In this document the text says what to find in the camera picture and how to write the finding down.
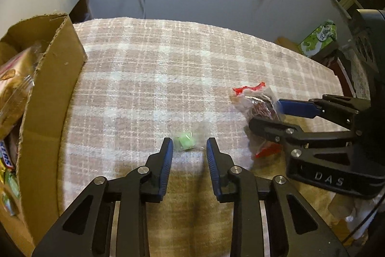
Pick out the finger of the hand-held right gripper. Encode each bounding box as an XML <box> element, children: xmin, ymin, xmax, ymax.
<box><xmin>249</xmin><ymin>117</ymin><xmax>361</xmax><ymax>155</ymax></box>
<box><xmin>277</xmin><ymin>94</ymin><xmax>370</xmax><ymax>128</ymax></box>

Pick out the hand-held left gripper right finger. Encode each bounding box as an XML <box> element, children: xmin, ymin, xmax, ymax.
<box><xmin>206</xmin><ymin>137</ymin><xmax>351</xmax><ymax>257</ymax></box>

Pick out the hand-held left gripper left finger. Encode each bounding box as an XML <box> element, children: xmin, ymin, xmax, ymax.
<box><xmin>32</xmin><ymin>137</ymin><xmax>174</xmax><ymax>257</ymax></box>

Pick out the clear packet of dark snack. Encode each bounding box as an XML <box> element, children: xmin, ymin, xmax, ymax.
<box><xmin>230</xmin><ymin>82</ymin><xmax>284</xmax><ymax>159</ymax></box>

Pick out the small green candy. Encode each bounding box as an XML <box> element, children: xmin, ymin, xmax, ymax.
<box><xmin>173</xmin><ymin>125</ymin><xmax>209</xmax><ymax>153</ymax></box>

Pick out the brown cardboard box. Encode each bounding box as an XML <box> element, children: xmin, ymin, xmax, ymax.
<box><xmin>0</xmin><ymin>13</ymin><xmax>88</xmax><ymax>248</ymax></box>

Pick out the green candy packet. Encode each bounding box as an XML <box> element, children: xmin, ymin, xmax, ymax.
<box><xmin>4</xmin><ymin>171</ymin><xmax>21</xmax><ymax>198</ymax></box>

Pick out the brown chocolate bar blue label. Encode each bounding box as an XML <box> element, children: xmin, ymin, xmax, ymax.
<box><xmin>0</xmin><ymin>139</ymin><xmax>16</xmax><ymax>171</ymax></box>

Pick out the large clear bag red print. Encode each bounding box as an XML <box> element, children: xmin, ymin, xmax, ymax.
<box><xmin>0</xmin><ymin>42</ymin><xmax>50</xmax><ymax>140</ymax></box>

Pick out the green tissue box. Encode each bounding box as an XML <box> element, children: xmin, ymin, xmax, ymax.
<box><xmin>299</xmin><ymin>20</ymin><xmax>339</xmax><ymax>58</ymax></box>

